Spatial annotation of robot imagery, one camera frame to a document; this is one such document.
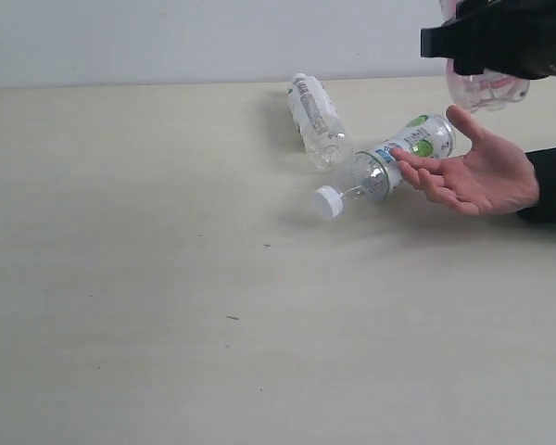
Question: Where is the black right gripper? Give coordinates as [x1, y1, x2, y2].
[420, 1, 556, 78]

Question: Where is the pink white peach drink bottle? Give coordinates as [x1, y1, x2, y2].
[437, 0, 532, 114]

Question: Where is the clear ribbed water bottle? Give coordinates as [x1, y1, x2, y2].
[287, 72, 353, 172]

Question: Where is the black sleeved forearm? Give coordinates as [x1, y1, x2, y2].
[517, 147, 556, 224]

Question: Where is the clear bottle green lime label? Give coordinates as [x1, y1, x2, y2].
[312, 113, 456, 220]

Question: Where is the open human hand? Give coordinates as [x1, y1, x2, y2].
[391, 106, 540, 216]

